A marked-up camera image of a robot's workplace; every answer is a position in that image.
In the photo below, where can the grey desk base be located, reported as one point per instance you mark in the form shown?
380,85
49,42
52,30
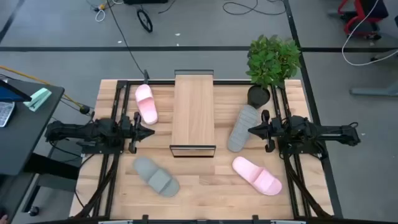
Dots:
373,91

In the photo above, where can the yellow connector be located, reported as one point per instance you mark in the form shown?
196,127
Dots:
102,6

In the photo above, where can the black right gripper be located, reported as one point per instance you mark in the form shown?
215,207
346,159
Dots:
273,130

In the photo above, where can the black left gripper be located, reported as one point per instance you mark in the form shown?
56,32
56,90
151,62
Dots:
129,130

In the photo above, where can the black box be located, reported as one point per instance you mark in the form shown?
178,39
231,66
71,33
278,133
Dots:
146,1

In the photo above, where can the mint green stapler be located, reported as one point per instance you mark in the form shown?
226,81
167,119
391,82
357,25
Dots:
37,99

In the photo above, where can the black desk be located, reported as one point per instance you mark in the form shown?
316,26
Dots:
25,140

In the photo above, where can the grey slide sandal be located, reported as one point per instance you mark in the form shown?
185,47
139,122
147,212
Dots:
242,130
157,177

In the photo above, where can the red and black chair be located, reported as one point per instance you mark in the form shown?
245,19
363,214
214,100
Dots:
362,9

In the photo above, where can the white calculator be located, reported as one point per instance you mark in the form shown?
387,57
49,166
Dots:
5,113

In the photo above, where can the green plant in black pot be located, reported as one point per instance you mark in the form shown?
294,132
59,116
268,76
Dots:
270,59

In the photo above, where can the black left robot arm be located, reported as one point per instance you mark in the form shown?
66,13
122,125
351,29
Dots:
77,130

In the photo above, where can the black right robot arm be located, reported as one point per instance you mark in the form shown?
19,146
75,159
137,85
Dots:
326,132

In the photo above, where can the black wheel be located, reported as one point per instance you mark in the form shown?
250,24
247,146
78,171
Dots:
150,28

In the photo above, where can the laptop with blue screen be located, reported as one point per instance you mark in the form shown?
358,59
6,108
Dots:
11,93

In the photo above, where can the wooden shelf with black frame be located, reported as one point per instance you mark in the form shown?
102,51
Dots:
192,112

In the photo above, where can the pink slide sandal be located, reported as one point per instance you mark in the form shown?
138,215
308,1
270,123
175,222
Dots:
146,104
256,175

